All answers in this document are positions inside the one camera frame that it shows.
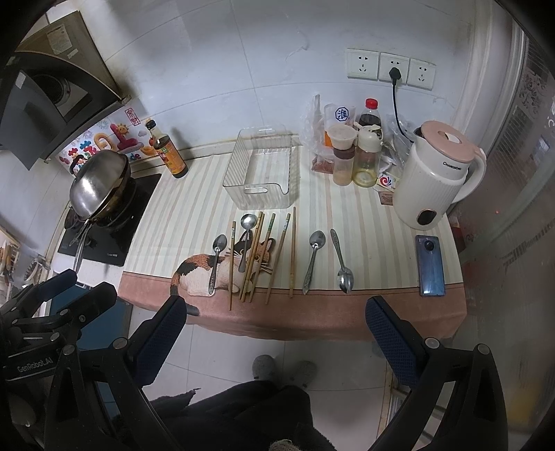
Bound steel spoon bowl down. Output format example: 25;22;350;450
330;228;354;294

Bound small steel spoon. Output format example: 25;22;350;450
208;234;228;296

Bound floral band wooden chopstick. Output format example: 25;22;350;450
289;206;296;299

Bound steel spoon patterned handle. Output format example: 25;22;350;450
302;230;326;295

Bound black gas stove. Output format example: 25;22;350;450
82;174;161;267

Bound blue smartphone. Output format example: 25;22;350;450
415;235;446;297

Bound black wok pan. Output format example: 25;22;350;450
72;174;136;273

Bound cat shaped mat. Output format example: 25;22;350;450
169;238;276;301

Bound grey slipper left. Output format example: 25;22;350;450
252;354;279;381

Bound grey slipper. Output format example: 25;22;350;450
252;354;279;381
289;361;317;391

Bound grey slipper right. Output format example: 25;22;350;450
289;361;317;391

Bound steel wok lid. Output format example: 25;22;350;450
70;150;131;220

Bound striped counter mat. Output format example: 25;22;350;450
119;154;467;340

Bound dark soy sauce bottle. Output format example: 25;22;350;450
145;119;188;179

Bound red white seasoning packet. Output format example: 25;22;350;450
375;172;400;192

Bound oil dispenser bottle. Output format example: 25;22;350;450
353;122;382;188

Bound white pink electric kettle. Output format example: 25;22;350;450
392;120;486;230

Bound clear plastic utensil basket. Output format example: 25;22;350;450
222;126;300;211

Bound black range hood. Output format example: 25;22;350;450
1;10;124;169

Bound seasoning jar beige lid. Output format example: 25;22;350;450
327;124;358;186

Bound red cap sauce bottle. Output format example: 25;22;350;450
355;98;382;127

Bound white blue label container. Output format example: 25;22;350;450
324;103;356;147

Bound colourful wall stickers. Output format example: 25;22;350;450
55;104;157;172

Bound black power plug cable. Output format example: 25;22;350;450
387;67;418;142

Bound white wall socket strip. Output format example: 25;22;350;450
345;48;436;90

